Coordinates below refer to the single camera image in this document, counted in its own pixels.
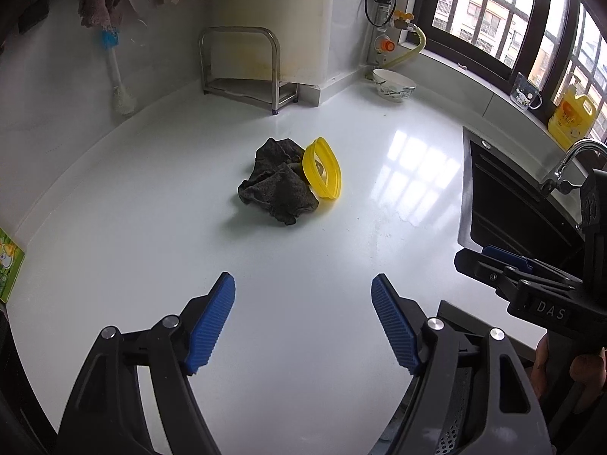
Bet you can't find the grey perforated trash bin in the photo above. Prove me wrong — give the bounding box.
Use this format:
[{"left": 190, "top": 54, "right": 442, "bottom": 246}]
[{"left": 370, "top": 370, "right": 481, "bottom": 455}]

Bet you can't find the black cable loop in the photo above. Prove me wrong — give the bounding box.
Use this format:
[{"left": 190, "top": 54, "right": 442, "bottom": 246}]
[{"left": 363, "top": 0, "right": 396, "bottom": 27}]

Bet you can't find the black kitchen sink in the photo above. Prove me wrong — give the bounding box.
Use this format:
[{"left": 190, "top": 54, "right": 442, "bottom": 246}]
[{"left": 458, "top": 126, "right": 591, "bottom": 290}]

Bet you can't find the yellow detergent bottle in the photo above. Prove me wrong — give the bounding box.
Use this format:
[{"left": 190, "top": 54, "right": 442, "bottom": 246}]
[{"left": 547, "top": 72, "right": 598, "bottom": 150}]

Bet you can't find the dark grey cloth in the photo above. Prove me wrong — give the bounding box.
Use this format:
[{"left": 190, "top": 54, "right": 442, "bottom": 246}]
[{"left": 237, "top": 137, "right": 320, "bottom": 227}]

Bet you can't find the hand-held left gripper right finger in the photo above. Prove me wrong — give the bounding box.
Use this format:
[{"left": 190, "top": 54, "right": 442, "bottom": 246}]
[{"left": 370, "top": 273, "right": 555, "bottom": 455}]

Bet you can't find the white patterned bowl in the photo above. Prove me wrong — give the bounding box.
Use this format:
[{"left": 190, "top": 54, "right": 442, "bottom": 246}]
[{"left": 372, "top": 68, "right": 417, "bottom": 102}]

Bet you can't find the yellow green carton box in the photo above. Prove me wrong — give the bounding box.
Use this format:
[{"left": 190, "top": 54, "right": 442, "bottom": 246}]
[{"left": 0, "top": 227, "right": 26, "bottom": 304}]

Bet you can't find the window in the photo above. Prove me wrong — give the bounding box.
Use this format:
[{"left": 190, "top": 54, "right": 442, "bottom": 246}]
[{"left": 412, "top": 0, "right": 607, "bottom": 145}]

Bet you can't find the chrome faucet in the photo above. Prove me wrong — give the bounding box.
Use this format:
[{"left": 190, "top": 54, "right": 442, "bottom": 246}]
[{"left": 541, "top": 138, "right": 607, "bottom": 195}]

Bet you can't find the white bottle brush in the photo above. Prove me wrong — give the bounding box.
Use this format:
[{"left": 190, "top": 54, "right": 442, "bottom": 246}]
[{"left": 99, "top": 28, "right": 138, "bottom": 115}]

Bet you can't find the black holder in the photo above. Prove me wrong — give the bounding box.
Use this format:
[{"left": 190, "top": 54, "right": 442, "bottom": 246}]
[{"left": 16, "top": 0, "right": 51, "bottom": 35}]

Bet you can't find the yellow gas hose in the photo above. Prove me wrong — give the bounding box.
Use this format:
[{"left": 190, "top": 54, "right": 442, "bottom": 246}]
[{"left": 379, "top": 12, "right": 428, "bottom": 71}]

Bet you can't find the stainless steel rack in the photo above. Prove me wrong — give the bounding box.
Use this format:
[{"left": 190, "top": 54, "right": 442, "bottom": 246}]
[{"left": 198, "top": 27, "right": 299, "bottom": 115}]

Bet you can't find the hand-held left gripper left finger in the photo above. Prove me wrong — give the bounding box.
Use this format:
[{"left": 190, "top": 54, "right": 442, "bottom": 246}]
[{"left": 57, "top": 272, "right": 237, "bottom": 455}]

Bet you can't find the printed glass mug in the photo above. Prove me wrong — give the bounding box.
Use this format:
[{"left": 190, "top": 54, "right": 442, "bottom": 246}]
[{"left": 511, "top": 72, "right": 543, "bottom": 112}]

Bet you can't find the person's right hand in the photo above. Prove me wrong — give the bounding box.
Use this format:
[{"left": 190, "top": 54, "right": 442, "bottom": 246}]
[{"left": 530, "top": 334, "right": 607, "bottom": 411}]

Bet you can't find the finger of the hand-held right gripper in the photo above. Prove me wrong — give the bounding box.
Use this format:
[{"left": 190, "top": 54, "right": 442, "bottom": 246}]
[
  {"left": 481, "top": 245, "right": 585, "bottom": 291},
  {"left": 454, "top": 248, "right": 528, "bottom": 302}
]

